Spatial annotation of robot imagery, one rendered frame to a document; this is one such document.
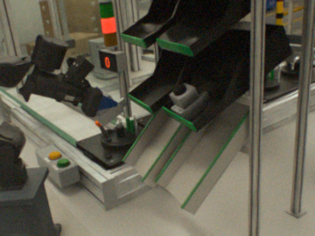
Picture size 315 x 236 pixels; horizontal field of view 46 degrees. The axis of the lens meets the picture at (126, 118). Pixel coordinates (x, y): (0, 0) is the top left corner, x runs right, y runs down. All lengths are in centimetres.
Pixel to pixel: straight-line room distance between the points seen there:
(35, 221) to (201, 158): 43
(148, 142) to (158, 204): 19
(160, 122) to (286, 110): 70
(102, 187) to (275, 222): 48
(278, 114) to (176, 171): 72
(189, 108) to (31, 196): 41
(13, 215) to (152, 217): 39
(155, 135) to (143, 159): 8
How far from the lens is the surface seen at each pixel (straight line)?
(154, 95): 95
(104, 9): 136
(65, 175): 119
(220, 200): 114
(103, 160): 117
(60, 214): 116
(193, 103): 81
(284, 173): 129
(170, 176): 95
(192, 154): 95
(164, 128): 104
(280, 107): 158
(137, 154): 106
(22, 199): 90
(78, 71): 84
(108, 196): 111
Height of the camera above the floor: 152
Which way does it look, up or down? 22 degrees down
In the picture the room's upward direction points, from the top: 7 degrees counter-clockwise
